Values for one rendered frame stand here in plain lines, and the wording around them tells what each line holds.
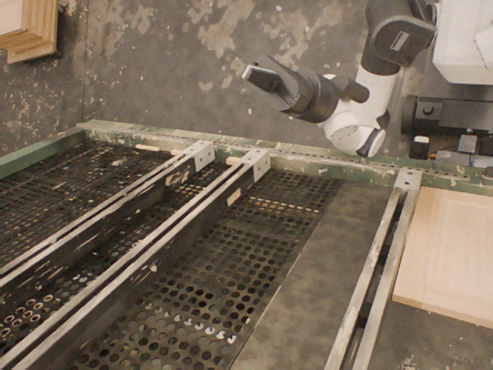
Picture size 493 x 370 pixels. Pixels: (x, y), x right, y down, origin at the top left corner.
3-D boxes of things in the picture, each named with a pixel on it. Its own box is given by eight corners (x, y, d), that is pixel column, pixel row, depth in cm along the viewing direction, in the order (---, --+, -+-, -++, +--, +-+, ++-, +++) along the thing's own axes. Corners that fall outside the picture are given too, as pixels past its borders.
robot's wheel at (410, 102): (404, 126, 205) (409, 89, 195) (414, 126, 203) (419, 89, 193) (398, 140, 190) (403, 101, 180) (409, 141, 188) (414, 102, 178)
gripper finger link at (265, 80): (251, 62, 57) (276, 73, 61) (240, 81, 58) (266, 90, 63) (257, 68, 56) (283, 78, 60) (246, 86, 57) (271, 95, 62)
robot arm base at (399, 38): (360, 35, 92) (368, -14, 84) (416, 35, 91) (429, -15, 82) (365, 68, 82) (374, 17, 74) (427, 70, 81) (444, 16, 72)
